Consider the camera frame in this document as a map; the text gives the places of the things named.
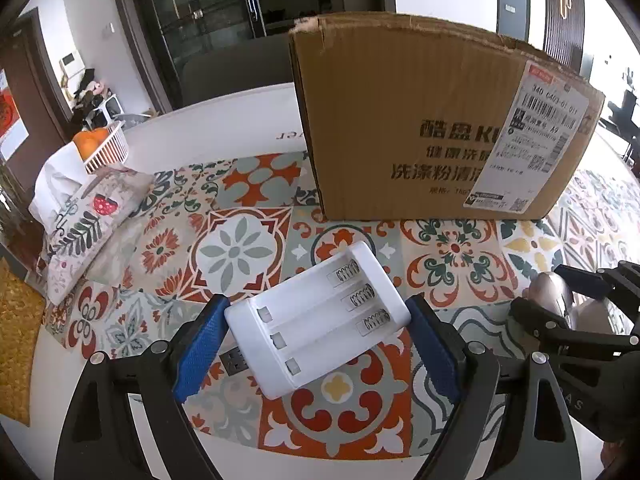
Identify floral fabric tissue cover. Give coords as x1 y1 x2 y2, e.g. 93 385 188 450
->
37 165 153 306

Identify silver round device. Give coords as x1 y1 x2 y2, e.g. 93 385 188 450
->
522 271 576 331

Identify white plastic basket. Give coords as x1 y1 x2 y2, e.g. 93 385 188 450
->
82 120 130 175

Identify patterned table runner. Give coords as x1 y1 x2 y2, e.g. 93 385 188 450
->
42 152 640 461

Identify brown cardboard box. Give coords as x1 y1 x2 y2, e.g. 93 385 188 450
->
287 11 606 222

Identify person's right forearm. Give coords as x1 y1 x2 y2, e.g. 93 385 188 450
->
600 440 633 480

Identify grey dining chair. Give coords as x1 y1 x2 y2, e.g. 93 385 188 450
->
180 35 297 108

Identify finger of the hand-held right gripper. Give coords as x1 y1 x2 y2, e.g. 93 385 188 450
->
552 260 640 301
509 297 640 356

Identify dark wooden slat panel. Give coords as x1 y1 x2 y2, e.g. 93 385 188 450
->
542 0 586 73

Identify red door poster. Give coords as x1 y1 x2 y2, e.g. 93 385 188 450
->
0 67 28 158

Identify yellow woven box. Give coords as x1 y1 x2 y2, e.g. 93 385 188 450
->
0 260 47 423

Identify white tissue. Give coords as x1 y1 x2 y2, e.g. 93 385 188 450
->
28 152 88 226

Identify white shoe rack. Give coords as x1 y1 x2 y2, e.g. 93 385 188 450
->
85 94 123 131

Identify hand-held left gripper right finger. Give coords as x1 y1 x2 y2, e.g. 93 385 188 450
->
405 296 583 480

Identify white battery charger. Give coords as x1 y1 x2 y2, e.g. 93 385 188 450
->
219 241 412 400

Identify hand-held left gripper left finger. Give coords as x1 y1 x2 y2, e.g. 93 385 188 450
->
54 294 231 480

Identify plush toys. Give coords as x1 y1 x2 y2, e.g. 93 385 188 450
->
72 67 113 111

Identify dark glass sliding door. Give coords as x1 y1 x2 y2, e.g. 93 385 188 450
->
107 0 396 111

